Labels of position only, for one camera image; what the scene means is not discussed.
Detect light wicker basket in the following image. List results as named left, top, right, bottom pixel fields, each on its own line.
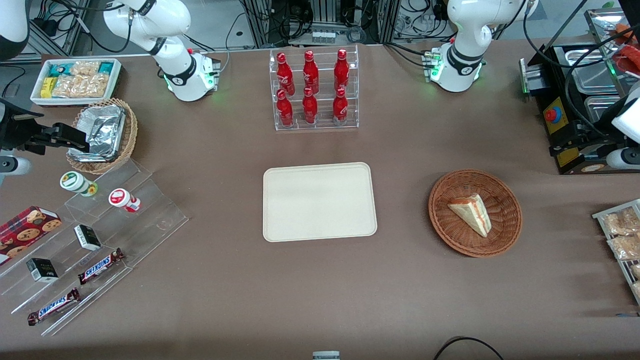
left=66, top=97, right=139, bottom=175

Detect clear acrylic stepped stand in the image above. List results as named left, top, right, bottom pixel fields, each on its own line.
left=0, top=158, right=190, bottom=337

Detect stainless steel pan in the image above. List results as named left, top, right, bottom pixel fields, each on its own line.
left=584, top=95, right=632, bottom=132
left=565, top=47, right=621, bottom=96

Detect small rice cracker bag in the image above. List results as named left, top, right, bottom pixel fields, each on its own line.
left=69, top=60, right=102, bottom=77

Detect black floor cable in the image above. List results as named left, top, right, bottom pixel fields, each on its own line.
left=432, top=336, right=506, bottom=360

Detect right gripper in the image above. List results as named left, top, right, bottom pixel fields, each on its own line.
left=0, top=99, right=91, bottom=156

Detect white rectangular snack bin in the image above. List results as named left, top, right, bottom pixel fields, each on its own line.
left=30, top=58, right=123, bottom=107

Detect beige plastic tray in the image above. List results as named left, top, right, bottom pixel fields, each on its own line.
left=263, top=162, right=378, bottom=243

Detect clear acrylic bottle rack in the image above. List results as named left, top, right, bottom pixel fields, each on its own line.
left=269, top=44, right=360, bottom=132

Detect snickers chocolate bar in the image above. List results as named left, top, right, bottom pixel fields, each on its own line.
left=77, top=248, right=126, bottom=286
left=27, top=287, right=81, bottom=327

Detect small black box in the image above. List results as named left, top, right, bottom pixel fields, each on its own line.
left=26, top=257, right=59, bottom=284
left=74, top=224, right=102, bottom=252

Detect red cola bottle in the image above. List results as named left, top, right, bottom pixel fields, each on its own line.
left=302, top=87, right=319, bottom=125
left=276, top=52, right=296, bottom=97
left=334, top=48, right=350, bottom=94
left=332, top=87, right=349, bottom=126
left=303, top=50, right=320, bottom=96
left=276, top=89, right=294, bottom=127

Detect red lid yogurt cup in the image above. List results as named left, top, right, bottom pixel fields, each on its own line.
left=108, top=188, right=142, bottom=214

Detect metal equipment rack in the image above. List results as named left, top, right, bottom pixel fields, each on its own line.
left=240, top=0, right=401, bottom=48

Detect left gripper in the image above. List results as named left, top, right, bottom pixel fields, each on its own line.
left=549, top=119, right=624, bottom=159

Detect triangular sandwich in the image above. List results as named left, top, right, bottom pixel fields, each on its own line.
left=447, top=193, right=493, bottom=239

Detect black food warmer machine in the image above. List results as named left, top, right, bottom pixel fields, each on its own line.
left=519, top=7, right=640, bottom=176

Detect silver metal snack tray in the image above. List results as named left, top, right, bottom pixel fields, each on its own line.
left=592, top=199, right=640, bottom=306

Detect green lid yogurt cup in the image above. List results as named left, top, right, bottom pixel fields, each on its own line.
left=60, top=171, right=99, bottom=198

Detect round brown wicker basket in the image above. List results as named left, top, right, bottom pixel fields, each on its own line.
left=428, top=169, right=523, bottom=258

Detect red cookie box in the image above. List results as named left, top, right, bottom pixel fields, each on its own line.
left=0, top=205, right=63, bottom=266

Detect aluminium foil container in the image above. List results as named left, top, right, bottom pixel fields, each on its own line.
left=69, top=104, right=127, bottom=163

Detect large rice cracker bag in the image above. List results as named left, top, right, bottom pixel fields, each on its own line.
left=51, top=74, right=110, bottom=99

